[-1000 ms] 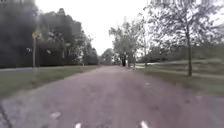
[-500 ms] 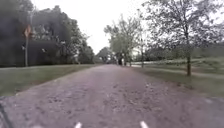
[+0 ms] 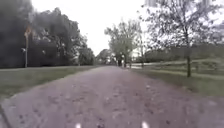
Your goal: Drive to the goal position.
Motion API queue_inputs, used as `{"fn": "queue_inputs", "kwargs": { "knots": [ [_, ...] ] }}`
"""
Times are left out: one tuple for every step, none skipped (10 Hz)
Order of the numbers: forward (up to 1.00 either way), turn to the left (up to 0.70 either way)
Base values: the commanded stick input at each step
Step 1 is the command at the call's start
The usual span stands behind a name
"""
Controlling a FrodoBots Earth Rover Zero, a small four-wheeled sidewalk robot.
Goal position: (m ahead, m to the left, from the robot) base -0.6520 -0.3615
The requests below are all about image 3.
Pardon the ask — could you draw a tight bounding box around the grass verge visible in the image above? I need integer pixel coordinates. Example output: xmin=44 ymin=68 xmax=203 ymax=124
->
xmin=131 ymin=58 xmax=224 ymax=98

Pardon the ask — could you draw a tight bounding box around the thin-trunked leafy tree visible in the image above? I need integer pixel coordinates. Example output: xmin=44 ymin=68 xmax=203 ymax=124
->
xmin=139 ymin=0 xmax=224 ymax=78

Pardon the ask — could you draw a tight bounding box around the grass strip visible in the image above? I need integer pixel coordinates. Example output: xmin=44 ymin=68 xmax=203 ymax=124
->
xmin=0 ymin=64 xmax=101 ymax=101

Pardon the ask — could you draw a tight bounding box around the pole with sign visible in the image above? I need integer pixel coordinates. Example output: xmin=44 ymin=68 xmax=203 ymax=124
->
xmin=21 ymin=25 xmax=33 ymax=69

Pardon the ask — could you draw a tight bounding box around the row of trees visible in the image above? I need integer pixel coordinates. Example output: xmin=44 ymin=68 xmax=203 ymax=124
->
xmin=95 ymin=19 xmax=145 ymax=68

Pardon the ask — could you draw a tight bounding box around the grey gravel path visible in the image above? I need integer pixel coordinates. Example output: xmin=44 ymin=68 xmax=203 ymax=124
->
xmin=0 ymin=65 xmax=224 ymax=128

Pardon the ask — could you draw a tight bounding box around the wood of dark trees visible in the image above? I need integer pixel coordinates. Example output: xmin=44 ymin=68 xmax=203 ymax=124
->
xmin=0 ymin=0 xmax=96 ymax=70

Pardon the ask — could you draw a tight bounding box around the dark hedge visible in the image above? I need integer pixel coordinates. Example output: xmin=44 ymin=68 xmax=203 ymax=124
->
xmin=143 ymin=43 xmax=224 ymax=64

